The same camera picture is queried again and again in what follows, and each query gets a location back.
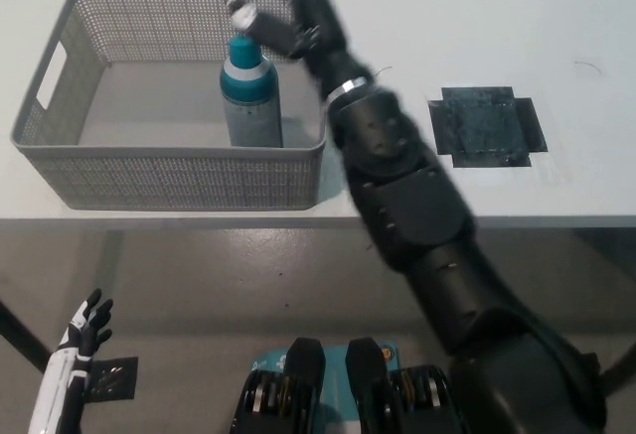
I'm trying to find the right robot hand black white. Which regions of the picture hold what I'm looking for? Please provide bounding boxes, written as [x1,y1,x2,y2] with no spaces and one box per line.
[223,0,373,101]

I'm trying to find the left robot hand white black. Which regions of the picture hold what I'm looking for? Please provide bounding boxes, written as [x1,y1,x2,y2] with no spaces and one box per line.
[27,288,115,434]

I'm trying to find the teal air freshener spray can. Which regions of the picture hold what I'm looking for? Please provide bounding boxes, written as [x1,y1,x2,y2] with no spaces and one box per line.
[220,35,285,149]

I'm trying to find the black tape patch on floor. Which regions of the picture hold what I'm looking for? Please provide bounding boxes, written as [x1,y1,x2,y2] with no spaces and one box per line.
[84,355,140,402]

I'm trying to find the black tape patch on table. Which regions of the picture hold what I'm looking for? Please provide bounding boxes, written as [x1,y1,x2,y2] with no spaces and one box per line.
[427,85,550,170]

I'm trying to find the grey perforated plastic basket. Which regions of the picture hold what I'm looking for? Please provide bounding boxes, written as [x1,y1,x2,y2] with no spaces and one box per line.
[10,0,330,213]

